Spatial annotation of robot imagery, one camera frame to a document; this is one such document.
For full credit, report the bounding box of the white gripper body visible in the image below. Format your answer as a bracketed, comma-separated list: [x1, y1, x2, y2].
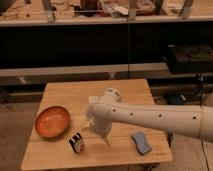
[88, 116, 112, 145]

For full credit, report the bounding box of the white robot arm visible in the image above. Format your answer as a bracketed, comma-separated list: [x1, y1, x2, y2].
[85, 88, 213, 143]

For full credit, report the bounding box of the black white eraser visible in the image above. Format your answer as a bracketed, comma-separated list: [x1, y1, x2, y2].
[69, 133, 85, 153]

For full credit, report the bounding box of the wooden table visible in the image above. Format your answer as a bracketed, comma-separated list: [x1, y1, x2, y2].
[20, 78, 174, 171]

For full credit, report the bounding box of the orange bowl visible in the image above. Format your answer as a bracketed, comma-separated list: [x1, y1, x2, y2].
[35, 106, 70, 138]

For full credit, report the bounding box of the wooden shelf rack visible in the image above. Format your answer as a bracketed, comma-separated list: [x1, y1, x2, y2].
[0, 0, 213, 85]

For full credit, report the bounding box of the black box on shelf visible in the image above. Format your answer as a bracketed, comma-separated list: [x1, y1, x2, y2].
[163, 44, 213, 74]

